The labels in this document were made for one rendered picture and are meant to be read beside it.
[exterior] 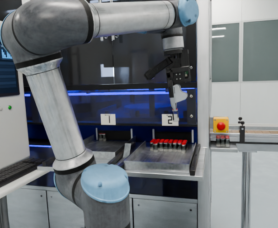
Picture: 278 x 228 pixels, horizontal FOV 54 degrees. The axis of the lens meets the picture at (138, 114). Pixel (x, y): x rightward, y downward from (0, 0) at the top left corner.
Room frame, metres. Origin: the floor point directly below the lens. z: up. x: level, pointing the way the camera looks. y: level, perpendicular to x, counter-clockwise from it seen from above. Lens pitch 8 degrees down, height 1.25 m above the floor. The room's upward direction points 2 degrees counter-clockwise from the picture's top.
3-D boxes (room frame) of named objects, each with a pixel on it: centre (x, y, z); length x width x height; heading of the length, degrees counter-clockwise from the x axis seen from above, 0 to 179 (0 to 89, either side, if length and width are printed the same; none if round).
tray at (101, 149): (1.40, 0.19, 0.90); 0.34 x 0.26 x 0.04; 164
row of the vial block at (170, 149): (1.30, -0.14, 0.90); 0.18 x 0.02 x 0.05; 74
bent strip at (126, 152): (1.19, 0.07, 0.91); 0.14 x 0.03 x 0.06; 165
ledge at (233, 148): (1.39, -0.43, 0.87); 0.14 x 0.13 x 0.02; 164
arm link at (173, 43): (1.00, -0.13, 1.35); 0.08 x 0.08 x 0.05
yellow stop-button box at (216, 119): (1.35, -0.41, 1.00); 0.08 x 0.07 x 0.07; 164
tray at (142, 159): (1.19, -0.10, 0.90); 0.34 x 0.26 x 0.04; 164
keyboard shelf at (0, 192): (1.27, 0.64, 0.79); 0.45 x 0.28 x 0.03; 161
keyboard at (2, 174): (1.26, 0.61, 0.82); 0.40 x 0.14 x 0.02; 161
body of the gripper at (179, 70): (0.99, -0.14, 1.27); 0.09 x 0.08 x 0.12; 76
